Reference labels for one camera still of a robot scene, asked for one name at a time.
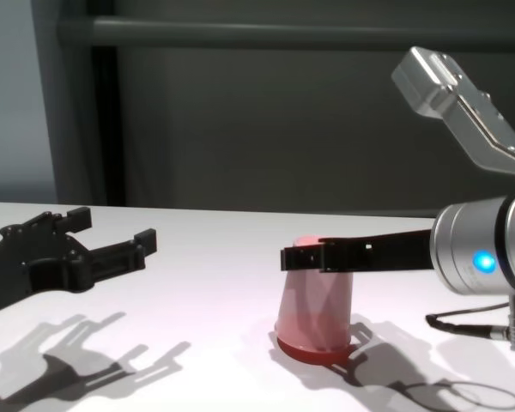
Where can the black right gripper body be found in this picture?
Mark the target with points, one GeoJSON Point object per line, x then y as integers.
{"type": "Point", "coordinates": [377, 253]}

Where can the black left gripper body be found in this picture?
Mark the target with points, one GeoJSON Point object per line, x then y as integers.
{"type": "Point", "coordinates": [21, 266]}

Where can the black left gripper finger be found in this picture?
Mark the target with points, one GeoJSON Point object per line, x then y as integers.
{"type": "Point", "coordinates": [120, 259]}
{"type": "Point", "coordinates": [78, 221]}

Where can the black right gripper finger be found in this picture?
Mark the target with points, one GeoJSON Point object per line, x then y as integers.
{"type": "Point", "coordinates": [302, 258]}

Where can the pink plastic cup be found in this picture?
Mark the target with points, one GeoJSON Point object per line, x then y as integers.
{"type": "Point", "coordinates": [313, 309]}

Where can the dark vertical frame post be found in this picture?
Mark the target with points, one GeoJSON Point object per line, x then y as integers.
{"type": "Point", "coordinates": [107, 129]}

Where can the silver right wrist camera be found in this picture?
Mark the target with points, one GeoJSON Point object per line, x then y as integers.
{"type": "Point", "coordinates": [455, 94]}

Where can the thick grey horizontal rail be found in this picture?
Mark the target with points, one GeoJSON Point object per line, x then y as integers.
{"type": "Point", "coordinates": [283, 30]}

